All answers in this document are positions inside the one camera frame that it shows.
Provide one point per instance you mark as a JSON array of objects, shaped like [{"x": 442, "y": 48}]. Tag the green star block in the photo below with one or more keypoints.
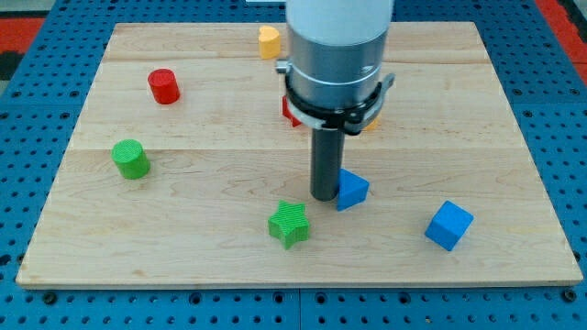
[{"x": 289, "y": 224}]

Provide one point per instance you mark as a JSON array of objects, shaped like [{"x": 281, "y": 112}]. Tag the green cylinder block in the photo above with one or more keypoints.
[{"x": 130, "y": 159}]

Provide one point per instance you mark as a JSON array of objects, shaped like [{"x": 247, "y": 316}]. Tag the blue cube block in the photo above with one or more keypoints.
[{"x": 448, "y": 225}]

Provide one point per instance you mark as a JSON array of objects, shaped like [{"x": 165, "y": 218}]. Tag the wooden board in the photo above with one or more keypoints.
[{"x": 223, "y": 156}]

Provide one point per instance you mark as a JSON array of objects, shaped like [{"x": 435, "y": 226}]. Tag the red cylinder block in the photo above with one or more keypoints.
[{"x": 164, "y": 86}]

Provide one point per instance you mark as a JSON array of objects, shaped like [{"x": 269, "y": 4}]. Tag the red block behind arm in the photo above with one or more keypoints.
[{"x": 286, "y": 113}]

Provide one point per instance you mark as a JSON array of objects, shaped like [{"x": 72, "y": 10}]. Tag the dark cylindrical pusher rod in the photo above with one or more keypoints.
[{"x": 326, "y": 158}]

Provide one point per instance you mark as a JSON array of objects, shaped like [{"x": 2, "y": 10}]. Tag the blue triangle block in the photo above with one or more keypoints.
[{"x": 352, "y": 190}]

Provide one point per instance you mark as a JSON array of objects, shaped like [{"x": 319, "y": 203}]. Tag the yellow block behind arm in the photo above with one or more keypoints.
[{"x": 372, "y": 125}]

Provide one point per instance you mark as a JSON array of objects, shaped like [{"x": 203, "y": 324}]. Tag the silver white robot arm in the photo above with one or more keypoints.
[{"x": 332, "y": 72}]

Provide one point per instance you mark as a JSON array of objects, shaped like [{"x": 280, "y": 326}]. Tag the yellow heart block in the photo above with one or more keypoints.
[{"x": 269, "y": 40}]

